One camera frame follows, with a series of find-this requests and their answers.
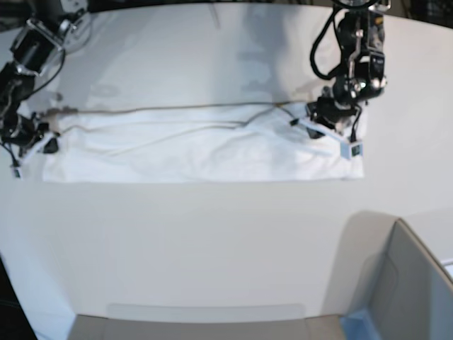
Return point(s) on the grey front tray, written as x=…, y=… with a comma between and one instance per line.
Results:
x=238, y=322

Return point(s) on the grey bin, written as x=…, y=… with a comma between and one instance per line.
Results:
x=386, y=282

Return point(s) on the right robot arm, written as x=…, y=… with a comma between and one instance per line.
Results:
x=43, y=39

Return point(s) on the white printed t-shirt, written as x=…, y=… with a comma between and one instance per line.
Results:
x=246, y=143

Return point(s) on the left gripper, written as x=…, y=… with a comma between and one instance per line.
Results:
x=325, y=119

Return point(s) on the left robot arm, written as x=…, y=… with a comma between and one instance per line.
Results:
x=359, y=76

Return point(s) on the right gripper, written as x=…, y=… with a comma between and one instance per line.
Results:
x=23, y=138

